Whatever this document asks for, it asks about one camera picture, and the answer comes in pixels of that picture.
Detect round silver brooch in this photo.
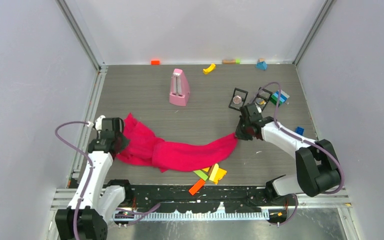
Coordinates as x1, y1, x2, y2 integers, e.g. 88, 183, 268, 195
232, 95, 243, 105

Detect red cloth garment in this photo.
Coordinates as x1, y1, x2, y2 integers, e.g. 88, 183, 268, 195
116, 113, 238, 173

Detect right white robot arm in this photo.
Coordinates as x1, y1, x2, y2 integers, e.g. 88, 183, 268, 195
235, 103, 345, 205

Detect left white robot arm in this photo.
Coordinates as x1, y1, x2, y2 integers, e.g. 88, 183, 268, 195
54, 115, 134, 240

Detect stacked green blue bricks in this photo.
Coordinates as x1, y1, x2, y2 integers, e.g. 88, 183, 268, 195
269, 90, 290, 106

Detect blue lego brick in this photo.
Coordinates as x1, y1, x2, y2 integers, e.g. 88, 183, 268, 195
295, 126, 305, 136

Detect yellow block pile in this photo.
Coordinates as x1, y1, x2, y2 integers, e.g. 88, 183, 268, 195
201, 163, 228, 185

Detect blue triangular block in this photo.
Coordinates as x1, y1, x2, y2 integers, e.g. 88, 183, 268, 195
255, 58, 268, 71

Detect tan wooden block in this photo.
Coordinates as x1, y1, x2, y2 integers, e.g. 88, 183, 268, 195
222, 58, 241, 65

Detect yellow curved block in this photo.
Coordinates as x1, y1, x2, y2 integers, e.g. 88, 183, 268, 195
202, 63, 216, 75

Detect green rectangular block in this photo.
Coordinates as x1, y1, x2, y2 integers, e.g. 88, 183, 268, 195
193, 169, 209, 181

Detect pink metronome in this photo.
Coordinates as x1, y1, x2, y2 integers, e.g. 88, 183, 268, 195
169, 68, 191, 107

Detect orange rectangular block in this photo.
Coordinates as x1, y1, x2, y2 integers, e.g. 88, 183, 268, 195
188, 179, 206, 196

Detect small orange block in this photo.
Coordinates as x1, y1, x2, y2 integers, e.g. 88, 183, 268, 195
150, 59, 161, 65

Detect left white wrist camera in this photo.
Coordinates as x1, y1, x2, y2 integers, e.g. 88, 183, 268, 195
88, 115, 106, 131

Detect left black display frame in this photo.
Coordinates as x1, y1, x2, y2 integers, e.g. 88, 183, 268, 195
228, 87, 249, 111

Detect black display frame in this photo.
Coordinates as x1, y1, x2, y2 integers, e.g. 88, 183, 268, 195
250, 87, 273, 111
228, 87, 249, 111

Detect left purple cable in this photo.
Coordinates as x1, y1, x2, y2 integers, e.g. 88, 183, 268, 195
54, 121, 95, 240

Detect right black display frame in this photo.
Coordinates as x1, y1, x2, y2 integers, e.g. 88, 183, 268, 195
250, 87, 273, 111

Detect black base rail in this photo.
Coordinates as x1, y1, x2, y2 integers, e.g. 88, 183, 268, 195
112, 183, 294, 215

